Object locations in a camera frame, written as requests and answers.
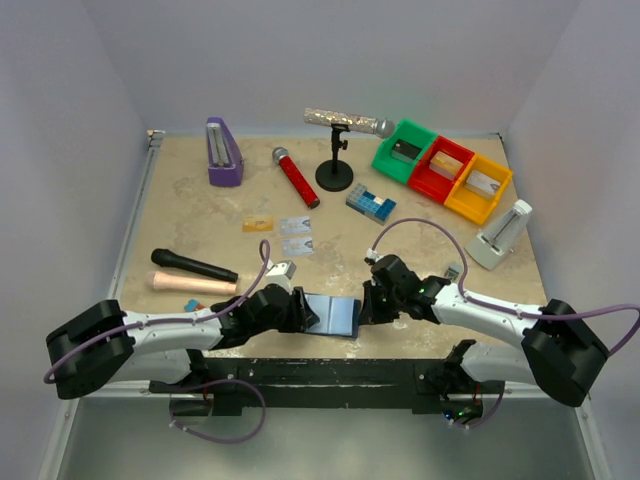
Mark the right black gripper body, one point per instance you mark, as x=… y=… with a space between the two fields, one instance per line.
x=371 y=304

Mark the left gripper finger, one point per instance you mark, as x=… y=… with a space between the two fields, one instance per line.
x=299 y=300
x=307 y=318

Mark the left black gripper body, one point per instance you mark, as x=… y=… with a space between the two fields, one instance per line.
x=300 y=310

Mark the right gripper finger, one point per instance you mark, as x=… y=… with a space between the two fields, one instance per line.
x=367 y=313
x=370 y=289

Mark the navy blue card holder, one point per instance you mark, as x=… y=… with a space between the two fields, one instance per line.
x=338 y=316

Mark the gold VIP card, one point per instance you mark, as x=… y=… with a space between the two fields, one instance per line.
x=258 y=223

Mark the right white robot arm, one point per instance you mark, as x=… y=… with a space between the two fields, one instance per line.
x=539 y=347

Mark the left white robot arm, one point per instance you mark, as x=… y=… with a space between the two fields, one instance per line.
x=106 y=344

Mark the gold card in red bin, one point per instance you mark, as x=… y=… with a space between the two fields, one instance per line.
x=445 y=165

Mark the dark card in green bin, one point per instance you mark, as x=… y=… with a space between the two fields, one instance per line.
x=405 y=151

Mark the white card in yellow bin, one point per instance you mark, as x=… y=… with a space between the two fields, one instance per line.
x=482 y=184

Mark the orange and blue brick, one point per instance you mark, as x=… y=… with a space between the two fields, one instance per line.
x=193 y=305

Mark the blue toy brick block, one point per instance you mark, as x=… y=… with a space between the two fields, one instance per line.
x=370 y=205

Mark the white metronome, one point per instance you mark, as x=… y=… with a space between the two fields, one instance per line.
x=491 y=245

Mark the yellow plastic bin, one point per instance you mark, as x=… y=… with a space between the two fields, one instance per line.
x=470 y=205

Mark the pink microphone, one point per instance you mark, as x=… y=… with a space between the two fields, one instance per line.
x=163 y=281

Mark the red plastic bin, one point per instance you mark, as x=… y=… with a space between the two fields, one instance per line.
x=430 y=184

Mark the green plastic bin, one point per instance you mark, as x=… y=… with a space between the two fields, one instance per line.
x=408 y=131

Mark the black microphone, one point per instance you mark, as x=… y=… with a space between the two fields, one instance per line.
x=167 y=259

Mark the black microphone stand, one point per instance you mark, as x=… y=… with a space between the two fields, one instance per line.
x=335 y=175

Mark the red glitter microphone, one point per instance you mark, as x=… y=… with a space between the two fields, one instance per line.
x=282 y=158

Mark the purple metronome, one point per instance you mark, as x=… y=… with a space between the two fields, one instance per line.
x=225 y=161

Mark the silver glitter microphone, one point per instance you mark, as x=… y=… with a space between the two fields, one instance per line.
x=381 y=127

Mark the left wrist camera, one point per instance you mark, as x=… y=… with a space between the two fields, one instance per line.
x=281 y=274

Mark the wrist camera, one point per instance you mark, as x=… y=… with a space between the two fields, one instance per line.
x=372 y=257
x=281 y=274

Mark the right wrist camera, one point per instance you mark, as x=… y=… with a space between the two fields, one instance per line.
x=372 y=257

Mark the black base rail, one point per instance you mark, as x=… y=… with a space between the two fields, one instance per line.
x=418 y=385

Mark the aluminium frame rail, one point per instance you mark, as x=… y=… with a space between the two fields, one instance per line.
x=67 y=410

